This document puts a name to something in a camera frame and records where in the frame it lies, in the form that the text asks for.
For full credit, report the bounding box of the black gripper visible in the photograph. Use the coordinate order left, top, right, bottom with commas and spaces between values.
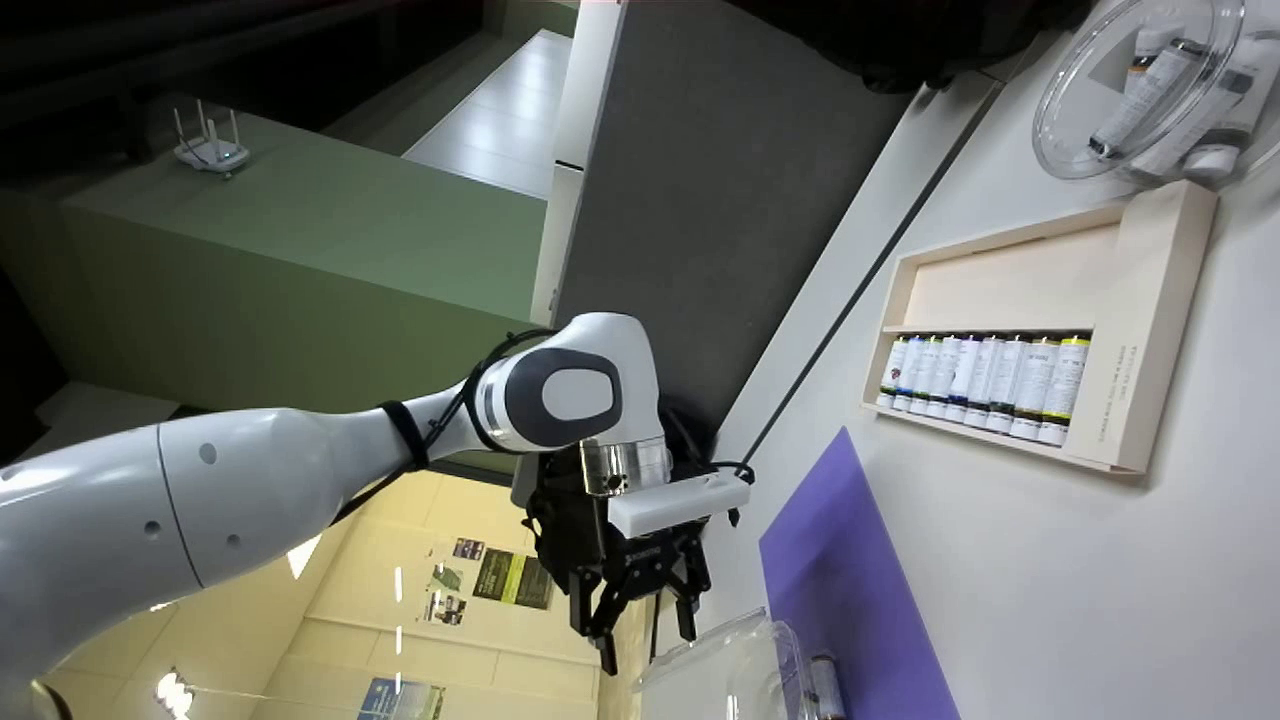
565, 525, 712, 674

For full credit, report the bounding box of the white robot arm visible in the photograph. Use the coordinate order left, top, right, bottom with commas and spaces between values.
0, 312, 733, 720

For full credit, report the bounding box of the purple paper sheet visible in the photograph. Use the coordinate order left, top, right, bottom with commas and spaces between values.
759, 430, 961, 720

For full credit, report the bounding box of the row of white paint tubes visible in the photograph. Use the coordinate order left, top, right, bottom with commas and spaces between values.
872, 332, 1090, 446

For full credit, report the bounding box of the green cabinet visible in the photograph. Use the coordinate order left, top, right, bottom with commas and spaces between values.
60, 121, 543, 409

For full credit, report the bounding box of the wooden paint tube tray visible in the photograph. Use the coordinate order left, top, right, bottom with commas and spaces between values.
862, 180, 1215, 479

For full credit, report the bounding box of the white wifi router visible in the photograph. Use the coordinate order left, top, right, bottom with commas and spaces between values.
173, 102, 251, 176

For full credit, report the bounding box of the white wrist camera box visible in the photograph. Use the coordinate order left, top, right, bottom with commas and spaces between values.
606, 471, 746, 541

